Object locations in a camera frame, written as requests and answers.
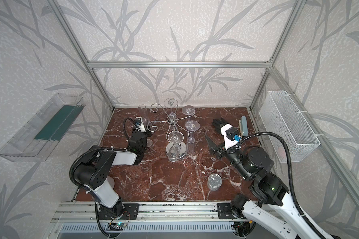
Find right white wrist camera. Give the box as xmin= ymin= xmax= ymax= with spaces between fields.
xmin=221 ymin=124 xmax=240 ymax=151

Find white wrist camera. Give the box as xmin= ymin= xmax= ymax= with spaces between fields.
xmin=134 ymin=117 xmax=148 ymax=132
xmin=221 ymin=124 xmax=240 ymax=151

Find left black arm cable conduit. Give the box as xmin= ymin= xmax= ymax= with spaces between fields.
xmin=68 ymin=117 xmax=137 ymax=192

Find clear plastic wall tray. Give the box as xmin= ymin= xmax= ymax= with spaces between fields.
xmin=0 ymin=93 xmax=85 ymax=162

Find black glove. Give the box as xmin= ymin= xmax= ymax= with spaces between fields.
xmin=212 ymin=118 xmax=228 ymax=134

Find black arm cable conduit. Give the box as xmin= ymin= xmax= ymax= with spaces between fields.
xmin=68 ymin=117 xmax=137 ymax=192
xmin=236 ymin=131 xmax=328 ymax=239

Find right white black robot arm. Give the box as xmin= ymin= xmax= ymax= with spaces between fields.
xmin=205 ymin=131 xmax=336 ymax=239

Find white wire mesh basket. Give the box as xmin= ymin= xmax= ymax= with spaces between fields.
xmin=259 ymin=91 xmax=321 ymax=162

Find silver wire wine glass rack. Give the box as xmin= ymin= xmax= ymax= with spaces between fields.
xmin=148 ymin=103 xmax=187 ymax=161

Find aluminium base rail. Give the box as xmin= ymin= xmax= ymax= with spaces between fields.
xmin=49 ymin=201 xmax=304 ymax=234

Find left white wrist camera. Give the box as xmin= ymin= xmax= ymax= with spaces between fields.
xmin=134 ymin=117 xmax=148 ymax=132

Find right black arm cable conduit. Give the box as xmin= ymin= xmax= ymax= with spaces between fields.
xmin=236 ymin=131 xmax=328 ymax=239

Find aluminium frame crossbar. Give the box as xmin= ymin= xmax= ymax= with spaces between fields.
xmin=88 ymin=61 xmax=270 ymax=68

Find green mat in tray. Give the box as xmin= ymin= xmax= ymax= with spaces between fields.
xmin=34 ymin=105 xmax=85 ymax=141

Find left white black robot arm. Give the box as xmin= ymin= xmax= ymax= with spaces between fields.
xmin=69 ymin=131 xmax=152 ymax=218

